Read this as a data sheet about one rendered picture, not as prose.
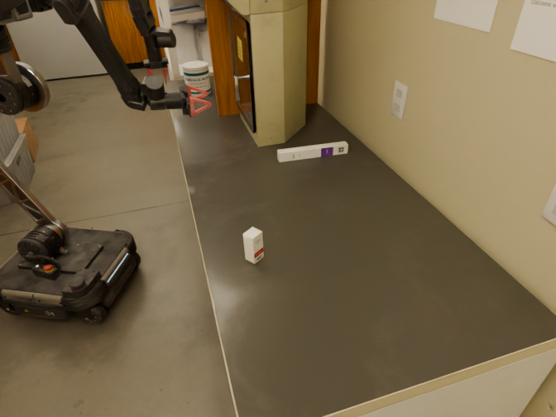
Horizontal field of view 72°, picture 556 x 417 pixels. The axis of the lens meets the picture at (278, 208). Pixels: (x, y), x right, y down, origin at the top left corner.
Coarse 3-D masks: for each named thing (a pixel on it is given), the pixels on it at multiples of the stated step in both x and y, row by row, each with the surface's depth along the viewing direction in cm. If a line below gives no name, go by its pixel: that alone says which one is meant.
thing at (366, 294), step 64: (192, 128) 167; (320, 128) 164; (192, 192) 126; (256, 192) 125; (320, 192) 124; (384, 192) 123; (320, 256) 99; (384, 256) 98; (448, 256) 98; (256, 320) 83; (320, 320) 83; (384, 320) 82; (448, 320) 82; (512, 320) 81; (256, 384) 71; (320, 384) 71; (384, 384) 71; (448, 384) 74
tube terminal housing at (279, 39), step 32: (256, 0) 122; (288, 0) 127; (256, 32) 127; (288, 32) 133; (256, 64) 133; (288, 64) 139; (256, 96) 139; (288, 96) 146; (256, 128) 147; (288, 128) 153
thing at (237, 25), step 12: (240, 24) 134; (240, 36) 138; (240, 60) 146; (240, 72) 150; (240, 84) 155; (240, 96) 160; (252, 96) 140; (240, 108) 166; (252, 108) 142; (252, 120) 145; (252, 132) 149
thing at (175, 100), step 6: (180, 90) 135; (168, 96) 132; (174, 96) 133; (180, 96) 133; (168, 102) 132; (174, 102) 133; (180, 102) 133; (186, 102) 136; (168, 108) 134; (174, 108) 135
